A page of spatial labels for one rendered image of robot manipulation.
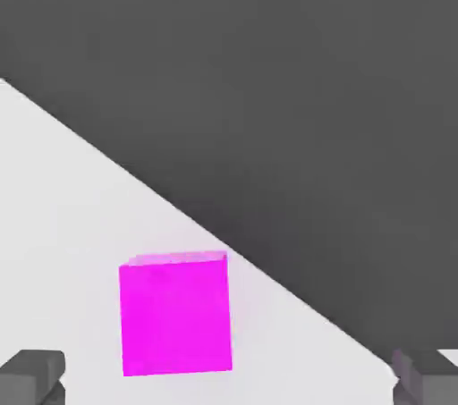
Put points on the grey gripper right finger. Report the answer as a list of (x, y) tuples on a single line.
[(429, 381)]

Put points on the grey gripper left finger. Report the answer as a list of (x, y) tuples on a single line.
[(30, 372)]

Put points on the small magenta cube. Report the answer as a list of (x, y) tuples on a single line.
[(175, 317)]

